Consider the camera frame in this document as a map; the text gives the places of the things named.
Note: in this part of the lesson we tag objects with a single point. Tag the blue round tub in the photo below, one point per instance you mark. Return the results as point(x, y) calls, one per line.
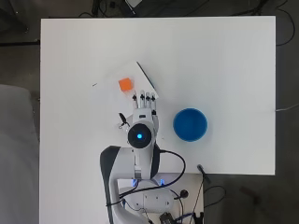
point(190, 124)

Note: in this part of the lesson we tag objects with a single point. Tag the orange cube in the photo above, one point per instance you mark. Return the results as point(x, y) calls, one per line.
point(126, 84)

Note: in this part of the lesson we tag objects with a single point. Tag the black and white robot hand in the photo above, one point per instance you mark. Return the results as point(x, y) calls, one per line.
point(144, 107)

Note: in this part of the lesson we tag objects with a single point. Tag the white flat box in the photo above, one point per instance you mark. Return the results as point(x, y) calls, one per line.
point(137, 81)

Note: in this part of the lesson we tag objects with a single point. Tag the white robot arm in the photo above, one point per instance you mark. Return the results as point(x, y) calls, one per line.
point(141, 161)

